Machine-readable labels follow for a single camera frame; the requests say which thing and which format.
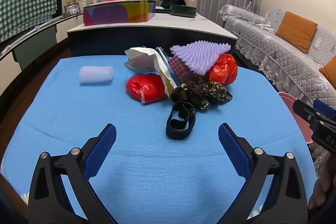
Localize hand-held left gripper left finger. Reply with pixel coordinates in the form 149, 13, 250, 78
27, 123, 118, 224

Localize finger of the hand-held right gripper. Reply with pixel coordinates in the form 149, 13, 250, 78
314, 99, 336, 119
293, 100, 323, 125

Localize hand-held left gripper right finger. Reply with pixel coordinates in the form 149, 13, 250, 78
218, 123, 308, 224

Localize pink trash bin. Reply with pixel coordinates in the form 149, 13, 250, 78
278, 92, 315, 144

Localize red plastic bag with tape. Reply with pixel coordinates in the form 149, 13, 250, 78
125, 73, 168, 104

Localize purple foam net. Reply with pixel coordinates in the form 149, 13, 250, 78
170, 40, 231, 76

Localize person's right hand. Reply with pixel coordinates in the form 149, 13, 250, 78
308, 154, 335, 211

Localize large orange cushion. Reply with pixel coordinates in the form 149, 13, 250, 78
319, 56, 336, 81

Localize blue table cover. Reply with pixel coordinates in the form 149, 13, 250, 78
0, 54, 318, 224

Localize grey quilted sofa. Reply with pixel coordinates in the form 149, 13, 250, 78
219, 3, 336, 177

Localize black floral cloth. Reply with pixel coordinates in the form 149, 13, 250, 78
200, 81, 233, 104

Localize dark brown floral cloth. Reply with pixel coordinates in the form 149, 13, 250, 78
171, 81, 210, 111

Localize white foam net roll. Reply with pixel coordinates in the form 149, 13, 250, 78
79, 66, 114, 86

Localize small orange cushion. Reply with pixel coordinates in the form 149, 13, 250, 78
275, 11, 318, 54

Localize orange-red plastic bag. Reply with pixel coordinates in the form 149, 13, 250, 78
209, 53, 238, 86

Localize dark red patterned packet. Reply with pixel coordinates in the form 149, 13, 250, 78
168, 55, 196, 85

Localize cream paper bag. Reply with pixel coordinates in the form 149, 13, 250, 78
124, 47, 179, 97

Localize clear plastic package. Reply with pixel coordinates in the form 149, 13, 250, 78
155, 47, 184, 88

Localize green low cabinet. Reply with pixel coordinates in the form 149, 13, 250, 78
0, 12, 84, 71

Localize colourful gift box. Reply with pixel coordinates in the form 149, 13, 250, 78
83, 0, 156, 26

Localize white-topped coffee table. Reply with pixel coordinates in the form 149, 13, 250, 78
67, 12, 238, 56

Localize dark green handbag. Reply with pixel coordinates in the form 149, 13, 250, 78
161, 0, 197, 18

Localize green checked cloth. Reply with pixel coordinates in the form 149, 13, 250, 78
0, 0, 58, 43

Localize black elastic strap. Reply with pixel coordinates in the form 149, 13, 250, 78
165, 101, 197, 140

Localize white cables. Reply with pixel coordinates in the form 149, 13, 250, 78
252, 18, 276, 31

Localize small photo frame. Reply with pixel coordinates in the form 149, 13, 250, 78
64, 3, 80, 16

